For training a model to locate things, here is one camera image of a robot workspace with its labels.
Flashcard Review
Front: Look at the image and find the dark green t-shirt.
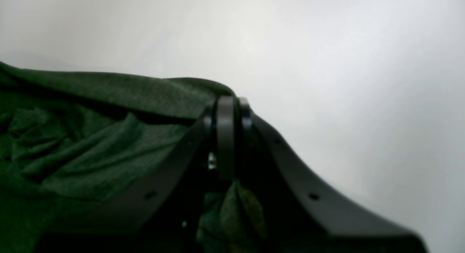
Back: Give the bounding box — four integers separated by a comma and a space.
0, 61, 267, 253

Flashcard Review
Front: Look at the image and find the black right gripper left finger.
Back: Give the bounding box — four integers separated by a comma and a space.
36, 96, 227, 253

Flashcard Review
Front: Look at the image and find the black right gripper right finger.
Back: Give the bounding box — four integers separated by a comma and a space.
227, 97, 426, 253

